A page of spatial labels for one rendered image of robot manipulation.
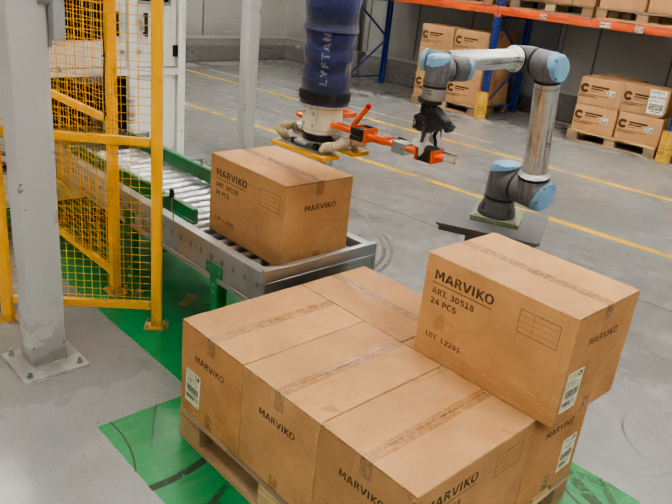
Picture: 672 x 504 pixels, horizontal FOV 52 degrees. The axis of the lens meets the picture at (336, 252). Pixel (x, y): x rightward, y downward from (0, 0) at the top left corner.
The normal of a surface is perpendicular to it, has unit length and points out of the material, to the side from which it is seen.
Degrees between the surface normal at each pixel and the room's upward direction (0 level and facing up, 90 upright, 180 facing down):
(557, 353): 90
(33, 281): 90
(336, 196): 90
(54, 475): 0
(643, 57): 90
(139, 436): 0
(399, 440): 0
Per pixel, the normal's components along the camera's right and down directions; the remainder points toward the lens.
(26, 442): 0.10, -0.92
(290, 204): 0.67, 0.34
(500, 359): -0.74, 0.19
